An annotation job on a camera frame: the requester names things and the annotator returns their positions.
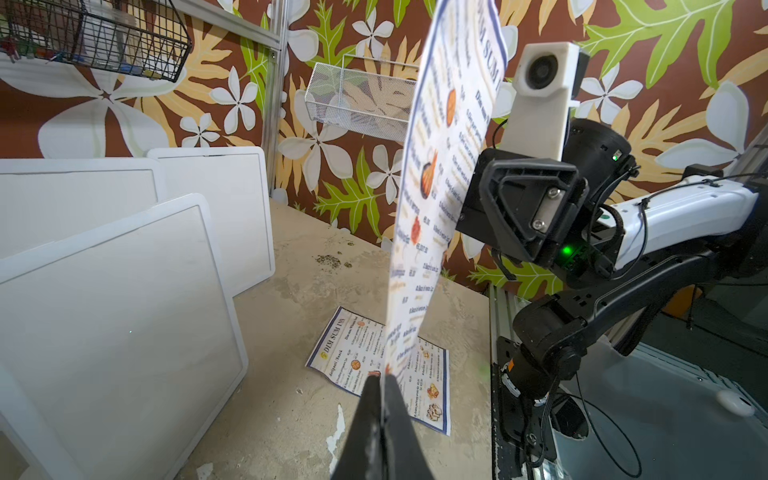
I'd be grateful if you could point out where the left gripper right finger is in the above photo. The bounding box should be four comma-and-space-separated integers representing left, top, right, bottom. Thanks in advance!
381, 374, 434, 480

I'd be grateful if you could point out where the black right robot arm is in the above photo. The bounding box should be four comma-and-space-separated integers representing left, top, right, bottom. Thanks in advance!
458, 119, 767, 479

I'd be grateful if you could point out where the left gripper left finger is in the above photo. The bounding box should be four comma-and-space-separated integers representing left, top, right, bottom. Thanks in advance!
331, 375, 384, 480

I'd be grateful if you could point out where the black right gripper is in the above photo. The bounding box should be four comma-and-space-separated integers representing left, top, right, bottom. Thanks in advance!
457, 148, 636, 282

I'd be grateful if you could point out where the white menu holder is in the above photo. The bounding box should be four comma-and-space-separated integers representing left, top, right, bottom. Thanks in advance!
1, 157, 169, 259
1, 194, 248, 479
148, 146, 276, 296

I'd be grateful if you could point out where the dim sum menu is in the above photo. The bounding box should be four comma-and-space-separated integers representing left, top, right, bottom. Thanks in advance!
306, 307, 451, 435
382, 1, 508, 380

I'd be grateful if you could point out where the black wire basket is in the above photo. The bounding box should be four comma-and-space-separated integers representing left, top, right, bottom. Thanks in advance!
1, 0, 192, 81

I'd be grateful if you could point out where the white mesh basket right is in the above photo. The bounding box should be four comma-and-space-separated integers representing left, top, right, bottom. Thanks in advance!
305, 54, 419, 143

